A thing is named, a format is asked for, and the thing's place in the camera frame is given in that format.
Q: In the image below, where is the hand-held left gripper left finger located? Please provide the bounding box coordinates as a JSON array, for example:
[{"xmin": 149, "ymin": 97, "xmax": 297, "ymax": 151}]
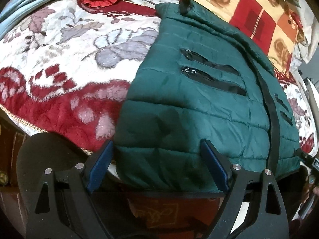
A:
[{"xmin": 26, "ymin": 139, "xmax": 116, "ymax": 239}]

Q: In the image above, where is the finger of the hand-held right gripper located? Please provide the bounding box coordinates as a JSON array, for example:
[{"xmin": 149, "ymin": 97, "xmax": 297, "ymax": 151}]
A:
[{"xmin": 296, "ymin": 149, "xmax": 316, "ymax": 167}]

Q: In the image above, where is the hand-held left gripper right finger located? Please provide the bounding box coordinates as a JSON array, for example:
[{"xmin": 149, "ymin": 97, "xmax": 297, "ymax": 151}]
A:
[{"xmin": 201, "ymin": 141, "xmax": 291, "ymax": 239}]

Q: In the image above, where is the green puffer jacket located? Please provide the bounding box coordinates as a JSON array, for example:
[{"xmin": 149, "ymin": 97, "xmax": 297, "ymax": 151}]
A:
[{"xmin": 113, "ymin": 0, "xmax": 302, "ymax": 197}]

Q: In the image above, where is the red mat with gold script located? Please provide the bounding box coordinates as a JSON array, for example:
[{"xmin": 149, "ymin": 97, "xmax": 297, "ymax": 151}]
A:
[{"xmin": 127, "ymin": 195, "xmax": 225, "ymax": 232}]

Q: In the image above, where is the floral plush blanket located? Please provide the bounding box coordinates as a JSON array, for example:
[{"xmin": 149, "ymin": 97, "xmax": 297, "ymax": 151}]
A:
[{"xmin": 0, "ymin": 0, "xmax": 317, "ymax": 155}]

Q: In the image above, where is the white pillow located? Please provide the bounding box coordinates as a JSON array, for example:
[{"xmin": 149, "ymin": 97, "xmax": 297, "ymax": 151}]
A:
[{"xmin": 294, "ymin": 0, "xmax": 318, "ymax": 64}]

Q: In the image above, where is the red and cream checkered quilt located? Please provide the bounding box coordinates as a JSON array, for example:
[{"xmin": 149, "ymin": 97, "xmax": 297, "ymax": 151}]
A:
[{"xmin": 172, "ymin": 0, "xmax": 307, "ymax": 75}]

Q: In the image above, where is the light blue cloth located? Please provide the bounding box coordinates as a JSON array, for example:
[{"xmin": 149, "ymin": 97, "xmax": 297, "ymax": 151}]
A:
[{"xmin": 0, "ymin": 0, "xmax": 66, "ymax": 40}]

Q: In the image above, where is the dark red bed frame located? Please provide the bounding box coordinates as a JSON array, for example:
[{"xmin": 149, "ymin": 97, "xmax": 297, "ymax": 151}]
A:
[{"xmin": 0, "ymin": 115, "xmax": 34, "ymax": 229}]

